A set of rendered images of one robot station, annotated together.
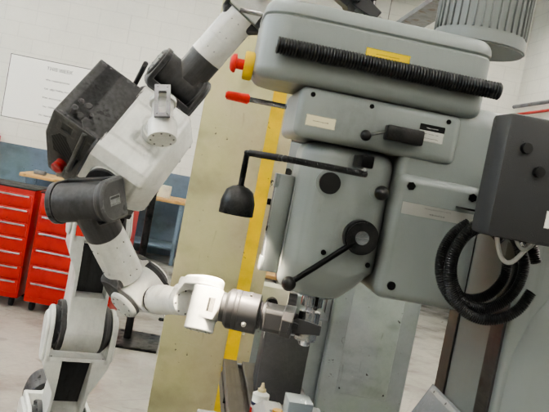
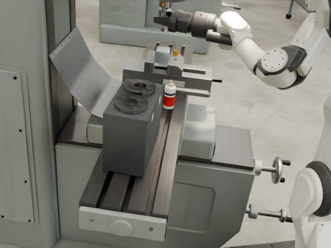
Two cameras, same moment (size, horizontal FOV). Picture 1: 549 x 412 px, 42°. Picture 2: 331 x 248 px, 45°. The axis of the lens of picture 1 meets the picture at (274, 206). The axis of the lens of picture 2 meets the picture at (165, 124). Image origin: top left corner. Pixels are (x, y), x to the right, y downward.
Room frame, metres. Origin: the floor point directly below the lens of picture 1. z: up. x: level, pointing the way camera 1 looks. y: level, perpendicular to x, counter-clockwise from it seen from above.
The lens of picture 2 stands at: (2.92, 0.15, 1.68)
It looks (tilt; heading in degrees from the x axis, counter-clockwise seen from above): 32 degrees down; 189
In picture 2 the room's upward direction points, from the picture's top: 6 degrees clockwise
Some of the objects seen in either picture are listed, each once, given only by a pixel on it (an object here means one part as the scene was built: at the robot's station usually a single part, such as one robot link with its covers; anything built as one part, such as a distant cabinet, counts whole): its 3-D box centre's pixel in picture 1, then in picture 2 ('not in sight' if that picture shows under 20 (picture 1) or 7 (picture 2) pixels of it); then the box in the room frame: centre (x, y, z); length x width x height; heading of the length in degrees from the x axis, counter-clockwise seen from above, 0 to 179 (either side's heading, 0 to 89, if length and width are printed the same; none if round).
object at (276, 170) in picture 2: not in sight; (268, 169); (1.49, 0.38, 0.65); 0.16 x 0.12 x 0.12; 96
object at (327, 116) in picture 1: (365, 127); not in sight; (1.55, -0.16, 1.68); 0.34 x 0.24 x 0.10; 96
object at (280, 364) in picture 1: (280, 356); (134, 123); (1.97, -0.10, 1.05); 0.22 x 0.12 x 0.20; 2
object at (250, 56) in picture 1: (248, 65); not in sight; (1.52, 0.11, 1.76); 0.06 x 0.02 x 0.06; 6
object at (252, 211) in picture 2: not in sight; (272, 214); (1.63, 0.42, 0.53); 0.22 x 0.06 x 0.06; 96
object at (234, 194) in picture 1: (238, 199); not in sight; (1.49, 0.08, 1.48); 0.07 x 0.07 x 0.06
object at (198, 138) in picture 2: not in sight; (154, 120); (1.55, -0.12, 0.81); 0.50 x 0.35 x 0.12; 96
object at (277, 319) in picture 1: (266, 317); (189, 23); (1.55, -0.03, 1.23); 0.13 x 0.12 x 0.10; 175
